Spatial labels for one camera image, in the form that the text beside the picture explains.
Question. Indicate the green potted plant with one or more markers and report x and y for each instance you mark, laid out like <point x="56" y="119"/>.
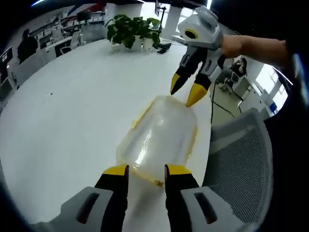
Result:
<point x="125" y="29"/>
<point x="150" y="36"/>

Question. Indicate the grey mesh office chair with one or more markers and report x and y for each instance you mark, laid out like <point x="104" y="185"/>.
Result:
<point x="241" y="164"/>

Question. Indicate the white wall shelves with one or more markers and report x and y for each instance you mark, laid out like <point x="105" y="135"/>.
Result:
<point x="62" y="23"/>

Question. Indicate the clear plastic bag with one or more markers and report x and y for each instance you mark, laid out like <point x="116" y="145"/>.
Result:
<point x="159" y="135"/>

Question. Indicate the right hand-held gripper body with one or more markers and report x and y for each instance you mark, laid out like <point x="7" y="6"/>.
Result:
<point x="202" y="26"/>

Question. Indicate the white office chair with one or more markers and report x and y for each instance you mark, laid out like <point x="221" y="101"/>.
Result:
<point x="76" y="39"/>

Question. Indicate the person's dark clothing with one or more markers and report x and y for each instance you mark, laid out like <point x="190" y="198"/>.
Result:
<point x="289" y="157"/>

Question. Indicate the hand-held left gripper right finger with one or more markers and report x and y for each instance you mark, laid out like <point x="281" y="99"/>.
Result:
<point x="178" y="183"/>

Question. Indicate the person's right hand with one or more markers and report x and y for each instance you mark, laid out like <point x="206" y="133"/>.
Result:
<point x="233" y="47"/>

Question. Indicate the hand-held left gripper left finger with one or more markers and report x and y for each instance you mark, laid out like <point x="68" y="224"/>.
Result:
<point x="113" y="183"/>

